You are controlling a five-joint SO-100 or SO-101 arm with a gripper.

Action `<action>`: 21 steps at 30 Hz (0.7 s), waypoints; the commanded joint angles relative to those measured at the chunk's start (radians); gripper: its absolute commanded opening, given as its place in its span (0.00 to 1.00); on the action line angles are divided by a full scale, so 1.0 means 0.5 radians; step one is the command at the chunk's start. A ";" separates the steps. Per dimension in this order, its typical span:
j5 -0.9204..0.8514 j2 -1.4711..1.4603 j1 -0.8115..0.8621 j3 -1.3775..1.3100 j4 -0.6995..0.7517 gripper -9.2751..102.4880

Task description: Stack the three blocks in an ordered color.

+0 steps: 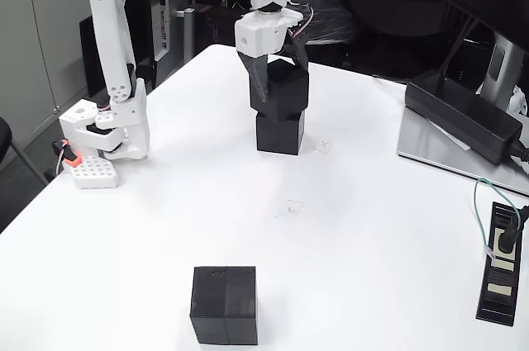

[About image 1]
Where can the black smooth rounded cube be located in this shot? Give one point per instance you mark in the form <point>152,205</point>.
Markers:
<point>289,91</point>

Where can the black plain cube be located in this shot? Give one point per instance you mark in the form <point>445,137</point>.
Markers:
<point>281,136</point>

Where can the black cube with seam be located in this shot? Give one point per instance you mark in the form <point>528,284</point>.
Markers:
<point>225,305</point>

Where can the black power adapter brick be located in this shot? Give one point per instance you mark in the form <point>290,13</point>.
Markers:
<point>458,115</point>

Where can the white perforated clamp block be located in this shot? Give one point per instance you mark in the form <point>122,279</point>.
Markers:
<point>95,171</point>

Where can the silver monitor stand neck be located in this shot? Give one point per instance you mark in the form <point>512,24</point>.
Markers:
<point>502,66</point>

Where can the black chair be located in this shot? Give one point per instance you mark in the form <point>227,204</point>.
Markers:
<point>4,136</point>

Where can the black power strip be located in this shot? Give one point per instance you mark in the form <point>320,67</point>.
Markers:
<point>498,285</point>

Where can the silver metal post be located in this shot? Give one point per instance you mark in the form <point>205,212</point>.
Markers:
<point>188,33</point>

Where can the silver monitor base plate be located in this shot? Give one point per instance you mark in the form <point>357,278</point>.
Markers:
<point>421,140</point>

